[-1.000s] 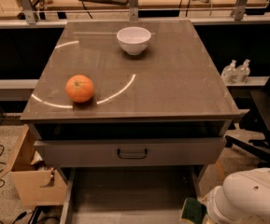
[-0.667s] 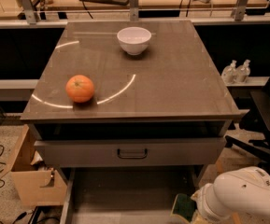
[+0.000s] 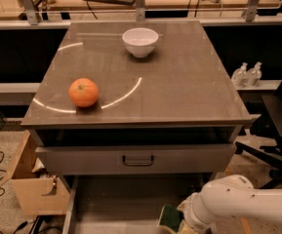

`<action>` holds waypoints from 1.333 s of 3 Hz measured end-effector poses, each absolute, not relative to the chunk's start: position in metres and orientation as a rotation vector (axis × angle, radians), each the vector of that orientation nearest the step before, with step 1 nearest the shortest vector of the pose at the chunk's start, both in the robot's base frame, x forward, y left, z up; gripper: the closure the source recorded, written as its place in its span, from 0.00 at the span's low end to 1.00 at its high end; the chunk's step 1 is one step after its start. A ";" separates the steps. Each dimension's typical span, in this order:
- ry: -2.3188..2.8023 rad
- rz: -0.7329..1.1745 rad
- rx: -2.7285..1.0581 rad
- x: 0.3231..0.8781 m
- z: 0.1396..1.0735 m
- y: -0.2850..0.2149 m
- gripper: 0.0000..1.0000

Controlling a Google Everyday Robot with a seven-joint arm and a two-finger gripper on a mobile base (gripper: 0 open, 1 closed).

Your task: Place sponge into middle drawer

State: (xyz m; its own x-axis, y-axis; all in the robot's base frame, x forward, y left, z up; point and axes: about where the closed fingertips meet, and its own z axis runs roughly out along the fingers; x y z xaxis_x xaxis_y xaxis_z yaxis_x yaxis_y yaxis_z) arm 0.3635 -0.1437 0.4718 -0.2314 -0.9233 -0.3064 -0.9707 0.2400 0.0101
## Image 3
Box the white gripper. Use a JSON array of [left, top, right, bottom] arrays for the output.
[[178, 193, 213, 234]]

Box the green and yellow sponge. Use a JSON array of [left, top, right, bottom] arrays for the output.
[[158, 205, 183, 234]]

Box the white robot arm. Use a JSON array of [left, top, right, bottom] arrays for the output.
[[178, 175, 282, 230]]

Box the grey drawer cabinet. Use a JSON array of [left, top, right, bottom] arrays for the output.
[[20, 20, 252, 234]]

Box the black office chair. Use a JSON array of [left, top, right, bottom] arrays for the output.
[[234, 61, 282, 190]]

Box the cardboard box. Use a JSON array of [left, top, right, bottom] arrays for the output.
[[0, 131, 70, 215]]

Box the clear pump bottle right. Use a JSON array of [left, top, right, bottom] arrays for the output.
[[246, 61, 262, 87]]

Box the orange fruit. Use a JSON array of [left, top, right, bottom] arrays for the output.
[[68, 78, 99, 107]]

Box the white bowl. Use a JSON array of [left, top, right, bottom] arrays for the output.
[[122, 27, 159, 58]]

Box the closed drawer with black handle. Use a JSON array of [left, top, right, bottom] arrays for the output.
[[36, 143, 235, 176]]

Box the metal railing frame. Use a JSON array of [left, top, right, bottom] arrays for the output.
[[0, 0, 282, 24]]

